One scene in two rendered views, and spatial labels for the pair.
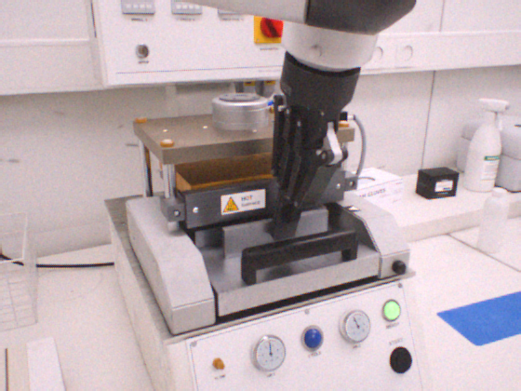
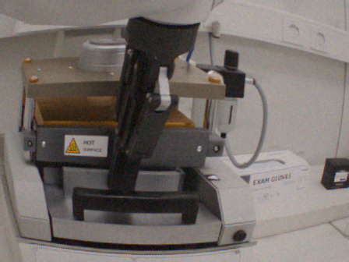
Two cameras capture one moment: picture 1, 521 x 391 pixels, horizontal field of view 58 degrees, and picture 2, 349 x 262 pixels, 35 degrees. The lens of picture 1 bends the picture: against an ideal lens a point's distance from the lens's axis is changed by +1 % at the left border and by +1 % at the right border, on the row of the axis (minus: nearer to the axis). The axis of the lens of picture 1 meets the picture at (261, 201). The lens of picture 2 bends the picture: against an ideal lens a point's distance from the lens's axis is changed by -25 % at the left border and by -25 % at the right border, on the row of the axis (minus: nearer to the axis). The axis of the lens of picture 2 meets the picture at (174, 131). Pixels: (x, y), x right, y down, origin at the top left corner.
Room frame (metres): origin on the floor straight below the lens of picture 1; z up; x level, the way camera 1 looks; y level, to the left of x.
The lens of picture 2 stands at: (-0.20, -0.12, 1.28)
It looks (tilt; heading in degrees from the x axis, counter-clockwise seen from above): 16 degrees down; 3
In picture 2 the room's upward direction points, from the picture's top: 7 degrees clockwise
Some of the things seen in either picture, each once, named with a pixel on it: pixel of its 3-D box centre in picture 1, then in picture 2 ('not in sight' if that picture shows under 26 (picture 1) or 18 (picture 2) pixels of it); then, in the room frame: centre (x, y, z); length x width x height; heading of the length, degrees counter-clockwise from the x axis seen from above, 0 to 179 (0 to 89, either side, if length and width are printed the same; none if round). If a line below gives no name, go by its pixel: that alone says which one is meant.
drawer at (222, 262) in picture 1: (254, 224); (101, 178); (0.62, 0.01, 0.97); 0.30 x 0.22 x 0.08; 25
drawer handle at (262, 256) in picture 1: (301, 253); (132, 207); (0.50, -0.05, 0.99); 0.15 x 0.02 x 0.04; 115
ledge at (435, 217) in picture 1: (428, 200); (329, 191); (1.23, -0.47, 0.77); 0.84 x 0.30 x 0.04; 115
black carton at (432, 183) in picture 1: (436, 182); (337, 173); (1.21, -0.48, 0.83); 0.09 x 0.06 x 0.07; 108
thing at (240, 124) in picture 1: (245, 135); (109, 79); (0.70, 0.03, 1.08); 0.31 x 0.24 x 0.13; 115
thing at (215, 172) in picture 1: (246, 153); (104, 97); (0.67, 0.02, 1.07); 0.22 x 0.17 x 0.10; 115
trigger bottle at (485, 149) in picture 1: (486, 145); not in sight; (1.27, -0.62, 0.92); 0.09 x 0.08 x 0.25; 32
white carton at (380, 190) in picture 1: (355, 193); (262, 177); (1.13, -0.24, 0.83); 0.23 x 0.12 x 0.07; 125
